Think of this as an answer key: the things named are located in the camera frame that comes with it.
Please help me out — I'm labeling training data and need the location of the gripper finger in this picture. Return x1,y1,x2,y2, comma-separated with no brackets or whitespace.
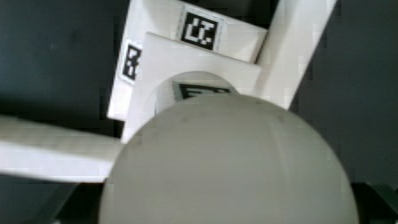
352,183,398,224

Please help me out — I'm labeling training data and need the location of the white lamp bulb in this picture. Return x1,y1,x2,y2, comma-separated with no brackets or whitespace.
99,84,359,224

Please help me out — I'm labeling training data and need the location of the white lamp base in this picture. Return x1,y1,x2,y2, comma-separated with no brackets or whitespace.
108,0,266,140

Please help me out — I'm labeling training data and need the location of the white U-shaped wall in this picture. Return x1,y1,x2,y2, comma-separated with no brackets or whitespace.
0,0,338,183

